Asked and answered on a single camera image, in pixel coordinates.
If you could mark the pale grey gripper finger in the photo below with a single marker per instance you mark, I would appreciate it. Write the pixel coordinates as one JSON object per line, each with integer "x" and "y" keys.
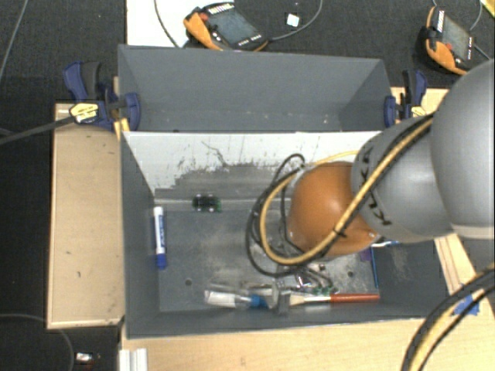
{"x": 283, "y": 303}
{"x": 280, "y": 285}

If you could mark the clear tube with blue cap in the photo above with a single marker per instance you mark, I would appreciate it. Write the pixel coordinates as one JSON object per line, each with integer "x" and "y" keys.
{"x": 232, "y": 299}

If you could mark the pale wood board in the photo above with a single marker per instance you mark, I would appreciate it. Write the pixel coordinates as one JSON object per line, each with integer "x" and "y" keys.
{"x": 85, "y": 222}

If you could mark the grey metal bin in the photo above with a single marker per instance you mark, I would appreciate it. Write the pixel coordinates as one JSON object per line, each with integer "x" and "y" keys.
{"x": 216, "y": 91}

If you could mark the blue and white marker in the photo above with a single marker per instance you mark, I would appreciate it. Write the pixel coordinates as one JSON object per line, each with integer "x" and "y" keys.
{"x": 159, "y": 238}

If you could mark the green toy car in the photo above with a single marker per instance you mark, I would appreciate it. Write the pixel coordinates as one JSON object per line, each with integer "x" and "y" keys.
{"x": 206, "y": 203}

